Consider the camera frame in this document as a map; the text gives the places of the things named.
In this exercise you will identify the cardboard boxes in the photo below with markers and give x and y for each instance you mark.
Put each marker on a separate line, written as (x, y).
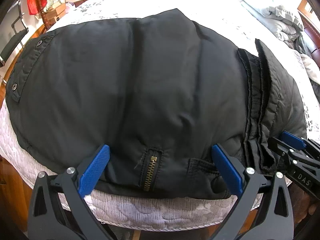
(56, 13)

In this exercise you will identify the person right hand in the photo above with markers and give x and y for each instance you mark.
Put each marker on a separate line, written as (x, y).
(302, 203)

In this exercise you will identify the black quilted pants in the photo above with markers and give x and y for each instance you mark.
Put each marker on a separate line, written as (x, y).
(160, 91)

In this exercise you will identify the black metal chair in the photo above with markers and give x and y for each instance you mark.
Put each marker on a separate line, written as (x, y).
(13, 30)

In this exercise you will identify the dark wooden headboard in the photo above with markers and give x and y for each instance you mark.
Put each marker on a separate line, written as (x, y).
(311, 29)

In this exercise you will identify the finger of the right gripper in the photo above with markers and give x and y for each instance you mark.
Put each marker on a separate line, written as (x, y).
(310, 147)
(286, 155)

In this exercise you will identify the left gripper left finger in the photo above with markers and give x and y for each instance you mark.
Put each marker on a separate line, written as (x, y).
(57, 208)

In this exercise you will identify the wooden coat rack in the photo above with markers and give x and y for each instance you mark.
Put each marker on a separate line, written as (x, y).
(40, 9)

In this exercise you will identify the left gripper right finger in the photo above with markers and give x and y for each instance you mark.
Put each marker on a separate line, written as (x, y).
(274, 219)

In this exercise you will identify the grey folded comforter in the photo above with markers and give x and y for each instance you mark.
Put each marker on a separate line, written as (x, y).
(287, 26)

